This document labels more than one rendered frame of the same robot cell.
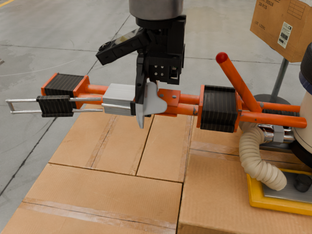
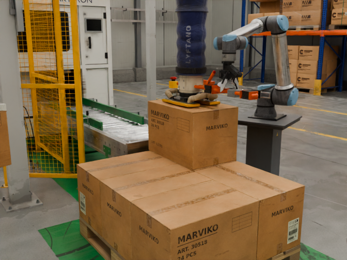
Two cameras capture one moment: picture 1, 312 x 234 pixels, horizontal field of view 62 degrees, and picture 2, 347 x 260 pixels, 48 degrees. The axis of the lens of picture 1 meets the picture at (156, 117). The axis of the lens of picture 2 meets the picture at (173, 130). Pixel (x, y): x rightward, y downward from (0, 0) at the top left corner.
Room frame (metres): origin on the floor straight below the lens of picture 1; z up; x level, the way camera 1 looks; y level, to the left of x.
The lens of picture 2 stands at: (2.55, 1.57, 1.42)
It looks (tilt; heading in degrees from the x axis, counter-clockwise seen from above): 13 degrees down; 225
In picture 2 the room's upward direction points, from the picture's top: straight up
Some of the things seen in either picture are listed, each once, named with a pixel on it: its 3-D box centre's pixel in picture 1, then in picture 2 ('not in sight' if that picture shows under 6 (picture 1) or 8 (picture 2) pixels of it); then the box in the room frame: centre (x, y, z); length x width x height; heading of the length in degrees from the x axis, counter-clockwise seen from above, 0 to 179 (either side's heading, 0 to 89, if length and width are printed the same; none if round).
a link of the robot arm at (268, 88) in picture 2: not in sight; (266, 94); (-0.39, -0.22, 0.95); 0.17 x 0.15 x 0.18; 94
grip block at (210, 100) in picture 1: (218, 107); (213, 88); (0.45, -0.13, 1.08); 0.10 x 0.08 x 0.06; 169
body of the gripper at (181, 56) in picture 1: (159, 48); (227, 70); (0.46, -0.01, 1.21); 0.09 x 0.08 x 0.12; 79
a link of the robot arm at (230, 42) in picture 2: not in sight; (229, 44); (0.46, 0.00, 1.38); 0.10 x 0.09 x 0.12; 4
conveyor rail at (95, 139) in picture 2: not in sight; (75, 128); (0.45, -1.95, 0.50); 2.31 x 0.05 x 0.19; 80
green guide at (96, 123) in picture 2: not in sight; (68, 113); (0.33, -2.29, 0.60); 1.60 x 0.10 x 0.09; 80
